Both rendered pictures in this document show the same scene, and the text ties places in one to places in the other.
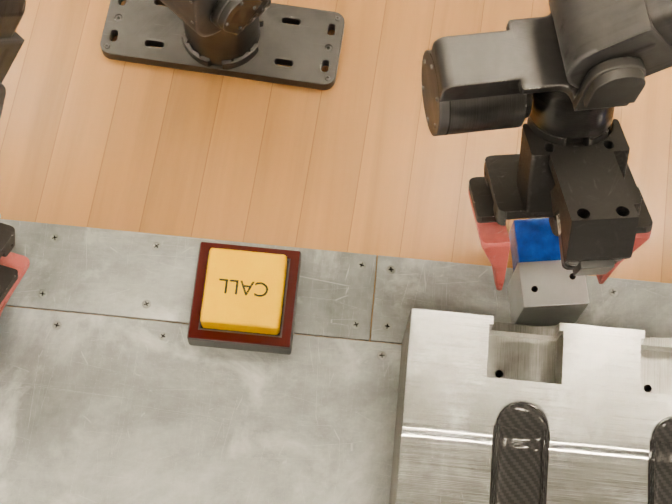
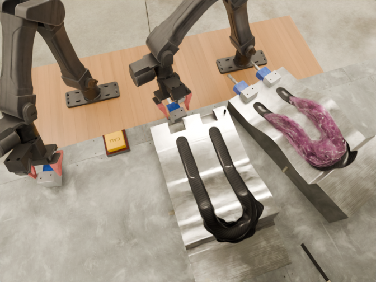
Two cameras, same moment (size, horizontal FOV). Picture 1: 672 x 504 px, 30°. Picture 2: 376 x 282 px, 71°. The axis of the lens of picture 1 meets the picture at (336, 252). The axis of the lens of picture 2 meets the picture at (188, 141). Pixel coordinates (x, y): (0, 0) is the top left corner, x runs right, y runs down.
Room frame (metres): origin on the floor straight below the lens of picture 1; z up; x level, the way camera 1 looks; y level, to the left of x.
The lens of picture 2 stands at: (-0.14, -0.05, 1.64)
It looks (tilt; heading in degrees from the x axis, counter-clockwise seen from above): 66 degrees down; 342
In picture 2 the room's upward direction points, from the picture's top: 1 degrees counter-clockwise
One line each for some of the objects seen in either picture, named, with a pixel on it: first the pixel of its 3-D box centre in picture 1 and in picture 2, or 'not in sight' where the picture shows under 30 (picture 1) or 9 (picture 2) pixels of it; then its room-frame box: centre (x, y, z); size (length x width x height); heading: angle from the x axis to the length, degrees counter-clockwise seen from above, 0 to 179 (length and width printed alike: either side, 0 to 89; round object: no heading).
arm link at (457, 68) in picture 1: (526, 67); (149, 64); (0.39, -0.11, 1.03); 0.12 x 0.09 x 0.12; 102
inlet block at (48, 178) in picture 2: not in sight; (51, 164); (0.28, 0.28, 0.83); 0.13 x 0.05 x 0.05; 167
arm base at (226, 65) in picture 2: not in sight; (243, 55); (0.48, -0.49, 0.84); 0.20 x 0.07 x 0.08; 85
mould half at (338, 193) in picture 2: not in sight; (306, 132); (0.09, -0.54, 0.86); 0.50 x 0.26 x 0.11; 16
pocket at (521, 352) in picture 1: (521, 356); (176, 128); (0.24, -0.14, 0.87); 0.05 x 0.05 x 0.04; 88
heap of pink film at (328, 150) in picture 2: not in sight; (309, 127); (0.09, -0.53, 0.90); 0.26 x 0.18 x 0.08; 16
